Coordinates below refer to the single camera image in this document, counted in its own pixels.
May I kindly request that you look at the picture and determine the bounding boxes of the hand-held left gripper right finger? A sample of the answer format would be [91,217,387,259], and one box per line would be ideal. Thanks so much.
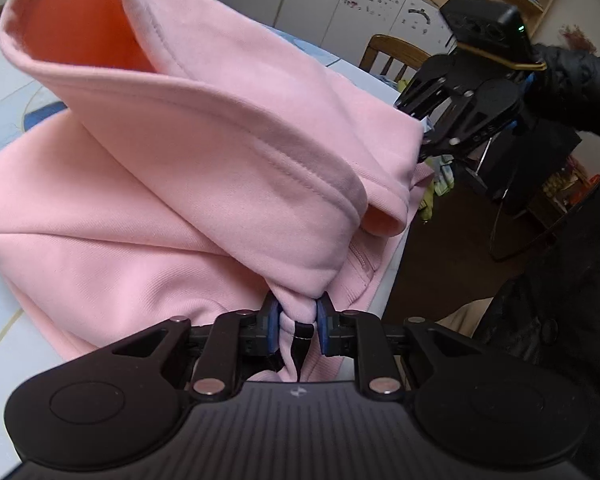
[317,292,481,400]

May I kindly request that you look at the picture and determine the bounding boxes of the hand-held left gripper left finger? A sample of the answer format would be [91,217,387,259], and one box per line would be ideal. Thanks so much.
[112,292,282,401]

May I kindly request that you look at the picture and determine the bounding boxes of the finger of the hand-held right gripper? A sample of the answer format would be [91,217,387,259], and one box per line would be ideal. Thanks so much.
[420,92,486,158]
[394,55,468,118]

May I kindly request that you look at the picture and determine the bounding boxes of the pink zip hoodie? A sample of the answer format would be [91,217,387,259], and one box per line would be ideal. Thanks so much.
[0,0,434,386]

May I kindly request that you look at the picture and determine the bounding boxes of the person's right forearm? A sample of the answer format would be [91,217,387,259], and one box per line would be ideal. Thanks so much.
[522,42,600,145]

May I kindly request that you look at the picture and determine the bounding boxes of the light blue tie-dye garment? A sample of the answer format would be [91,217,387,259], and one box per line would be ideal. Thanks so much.
[431,154,456,197]

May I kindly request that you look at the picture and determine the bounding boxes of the white cabinets with stickers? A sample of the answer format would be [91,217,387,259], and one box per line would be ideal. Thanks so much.
[275,0,457,59]

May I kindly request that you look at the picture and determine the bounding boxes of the person's black jacket torso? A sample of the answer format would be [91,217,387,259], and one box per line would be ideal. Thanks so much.
[472,150,600,480]

